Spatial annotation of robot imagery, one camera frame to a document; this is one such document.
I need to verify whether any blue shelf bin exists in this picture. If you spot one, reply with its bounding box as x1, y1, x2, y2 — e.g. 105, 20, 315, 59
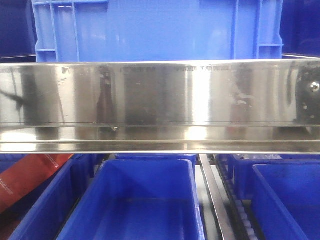
251, 163, 320, 240
58, 159, 205, 240
0, 154, 104, 240

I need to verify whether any large light blue crate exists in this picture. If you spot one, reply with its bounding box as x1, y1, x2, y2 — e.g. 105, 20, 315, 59
32, 0, 283, 63

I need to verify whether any roller track strip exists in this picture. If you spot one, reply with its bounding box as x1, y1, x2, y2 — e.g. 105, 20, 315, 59
214, 154, 259, 240

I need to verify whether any blue centre shelf bin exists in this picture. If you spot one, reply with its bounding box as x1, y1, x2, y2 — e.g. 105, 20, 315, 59
58, 159, 205, 240

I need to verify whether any red packaging bag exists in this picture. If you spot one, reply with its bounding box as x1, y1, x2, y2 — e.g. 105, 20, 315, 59
0, 153, 73, 213

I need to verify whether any blue right shelf bin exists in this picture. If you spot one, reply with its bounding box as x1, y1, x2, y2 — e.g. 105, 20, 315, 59
251, 163, 320, 240

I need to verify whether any blue rear centre bin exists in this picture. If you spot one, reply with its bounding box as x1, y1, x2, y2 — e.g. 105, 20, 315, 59
115, 153, 198, 173

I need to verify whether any blue left shelf bin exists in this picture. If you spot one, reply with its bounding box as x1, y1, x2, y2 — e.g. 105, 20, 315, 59
0, 154, 104, 240

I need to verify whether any stainless steel shelf beam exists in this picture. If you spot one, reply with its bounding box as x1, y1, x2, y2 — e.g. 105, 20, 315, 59
0, 58, 320, 154

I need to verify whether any metal shelf divider rail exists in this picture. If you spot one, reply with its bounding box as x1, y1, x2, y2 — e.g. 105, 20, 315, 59
199, 154, 236, 240

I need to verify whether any blue rear right bin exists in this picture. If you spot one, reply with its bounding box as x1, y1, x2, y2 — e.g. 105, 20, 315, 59
216, 153, 320, 200

